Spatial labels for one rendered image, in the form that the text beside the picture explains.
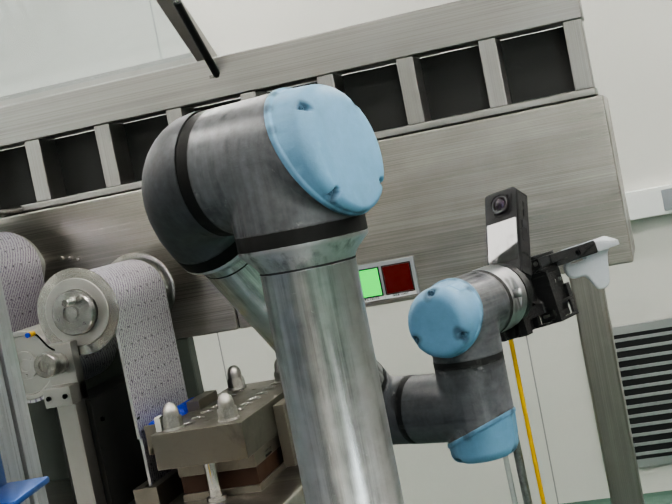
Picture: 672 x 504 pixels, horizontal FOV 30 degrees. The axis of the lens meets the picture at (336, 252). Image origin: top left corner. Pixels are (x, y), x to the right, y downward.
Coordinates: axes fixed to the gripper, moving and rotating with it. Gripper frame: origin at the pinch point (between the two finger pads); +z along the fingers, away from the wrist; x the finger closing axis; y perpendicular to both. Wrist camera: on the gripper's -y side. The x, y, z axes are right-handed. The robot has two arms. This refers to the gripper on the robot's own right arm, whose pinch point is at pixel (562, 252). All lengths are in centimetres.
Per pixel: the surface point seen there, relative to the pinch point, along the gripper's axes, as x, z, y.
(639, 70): -79, 287, -44
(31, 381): -101, 1, -5
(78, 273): -86, 5, -20
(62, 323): -90, 2, -12
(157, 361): -89, 19, -1
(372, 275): -59, 49, -4
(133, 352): -86, 11, -4
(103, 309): -84, 6, -13
